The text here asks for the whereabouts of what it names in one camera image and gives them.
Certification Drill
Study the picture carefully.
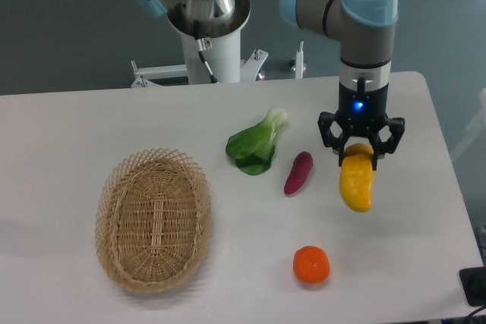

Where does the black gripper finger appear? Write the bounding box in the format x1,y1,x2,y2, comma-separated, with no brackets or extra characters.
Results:
317,111,354,167
370,115,405,171

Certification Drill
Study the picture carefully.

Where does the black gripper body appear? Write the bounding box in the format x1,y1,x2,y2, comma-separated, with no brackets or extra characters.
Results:
336,83,389,146

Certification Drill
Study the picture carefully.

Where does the yellow mango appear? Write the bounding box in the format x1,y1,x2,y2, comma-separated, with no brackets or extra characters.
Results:
339,143,375,212

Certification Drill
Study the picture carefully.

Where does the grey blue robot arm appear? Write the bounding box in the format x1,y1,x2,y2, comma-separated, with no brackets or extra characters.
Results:
136,0,405,162

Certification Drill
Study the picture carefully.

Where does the purple sweet potato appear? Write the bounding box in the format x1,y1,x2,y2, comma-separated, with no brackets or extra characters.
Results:
283,151,314,195

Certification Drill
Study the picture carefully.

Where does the green bok choy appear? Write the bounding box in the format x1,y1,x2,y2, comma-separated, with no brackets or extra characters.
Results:
225,107,288,176

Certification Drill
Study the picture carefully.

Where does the orange tangerine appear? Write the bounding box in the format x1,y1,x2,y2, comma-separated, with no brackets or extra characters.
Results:
292,246,330,284

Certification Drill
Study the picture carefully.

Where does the black device at table edge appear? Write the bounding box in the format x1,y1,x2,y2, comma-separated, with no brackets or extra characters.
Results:
459,266,485,307

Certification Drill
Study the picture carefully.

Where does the woven wicker basket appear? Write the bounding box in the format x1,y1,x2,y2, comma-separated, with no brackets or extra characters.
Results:
95,148,212,294

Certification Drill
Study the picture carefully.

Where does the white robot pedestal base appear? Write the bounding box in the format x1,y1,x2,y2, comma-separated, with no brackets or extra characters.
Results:
130,0,308,89

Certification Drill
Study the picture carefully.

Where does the black cable on pedestal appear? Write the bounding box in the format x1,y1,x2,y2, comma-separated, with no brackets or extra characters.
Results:
193,20,219,85

